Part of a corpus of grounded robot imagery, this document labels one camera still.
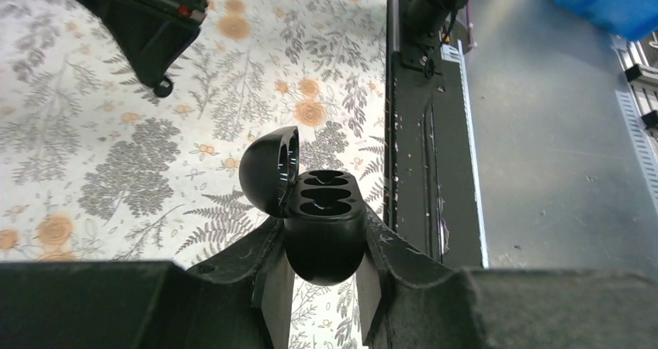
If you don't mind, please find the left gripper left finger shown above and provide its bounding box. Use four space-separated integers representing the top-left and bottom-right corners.
1 218 294 348

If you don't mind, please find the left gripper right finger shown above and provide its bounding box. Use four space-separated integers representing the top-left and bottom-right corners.
355 209 657 348

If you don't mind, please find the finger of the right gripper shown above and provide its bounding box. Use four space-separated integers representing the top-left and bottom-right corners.
76 0 208 88

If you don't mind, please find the black earbud case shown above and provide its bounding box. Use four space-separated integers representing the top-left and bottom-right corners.
239 126 366 286

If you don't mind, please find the floral patterned mat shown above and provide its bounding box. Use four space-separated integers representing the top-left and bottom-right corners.
0 0 389 349

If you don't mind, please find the blue plastic bin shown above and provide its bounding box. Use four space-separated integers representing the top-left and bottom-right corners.
554 0 657 41

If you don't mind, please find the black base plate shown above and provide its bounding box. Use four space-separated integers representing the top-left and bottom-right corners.
384 6 489 268

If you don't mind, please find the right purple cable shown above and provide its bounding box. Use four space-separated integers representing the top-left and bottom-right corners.
464 0 476 50

